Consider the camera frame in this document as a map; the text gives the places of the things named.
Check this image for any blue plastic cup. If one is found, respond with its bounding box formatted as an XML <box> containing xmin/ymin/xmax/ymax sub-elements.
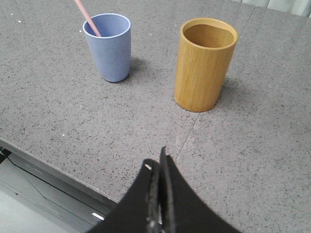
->
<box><xmin>83</xmin><ymin>13</ymin><xmax>131</xmax><ymax>83</ymax></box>

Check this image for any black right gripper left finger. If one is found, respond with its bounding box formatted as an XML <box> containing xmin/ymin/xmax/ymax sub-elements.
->
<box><xmin>89</xmin><ymin>159</ymin><xmax>160</xmax><ymax>233</ymax></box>

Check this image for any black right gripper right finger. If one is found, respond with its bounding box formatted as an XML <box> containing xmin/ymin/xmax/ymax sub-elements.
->
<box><xmin>159</xmin><ymin>147</ymin><xmax>239</xmax><ymax>233</ymax></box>

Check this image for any white curtain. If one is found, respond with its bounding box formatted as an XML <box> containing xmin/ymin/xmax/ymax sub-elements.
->
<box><xmin>236</xmin><ymin>0</ymin><xmax>311</xmax><ymax>18</ymax></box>

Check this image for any bamboo wooden cup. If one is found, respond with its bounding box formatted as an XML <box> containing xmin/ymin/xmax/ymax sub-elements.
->
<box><xmin>174</xmin><ymin>17</ymin><xmax>239</xmax><ymax>112</ymax></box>

